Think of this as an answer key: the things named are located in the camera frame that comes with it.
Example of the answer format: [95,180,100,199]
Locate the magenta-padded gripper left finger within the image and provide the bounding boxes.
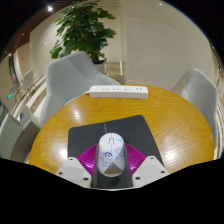
[54,143,100,189]

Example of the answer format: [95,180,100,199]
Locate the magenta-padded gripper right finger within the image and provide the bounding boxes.
[123,143,170,189]

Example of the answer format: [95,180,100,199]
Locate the white cartoon-print computer mouse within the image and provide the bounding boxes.
[97,132,126,178]

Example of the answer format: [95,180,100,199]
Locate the black mouse pad green lines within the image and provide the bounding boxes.
[67,114,165,188]

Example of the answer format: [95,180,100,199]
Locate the white power strip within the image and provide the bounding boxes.
[88,84,149,100]

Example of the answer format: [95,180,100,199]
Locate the grey shell chair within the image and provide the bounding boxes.
[39,50,121,128]
[170,68,219,148]

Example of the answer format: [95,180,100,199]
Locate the small grey distant chair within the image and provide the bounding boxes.
[19,69,37,96]

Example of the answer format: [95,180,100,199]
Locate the green potted plant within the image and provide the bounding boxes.
[49,1,117,65]

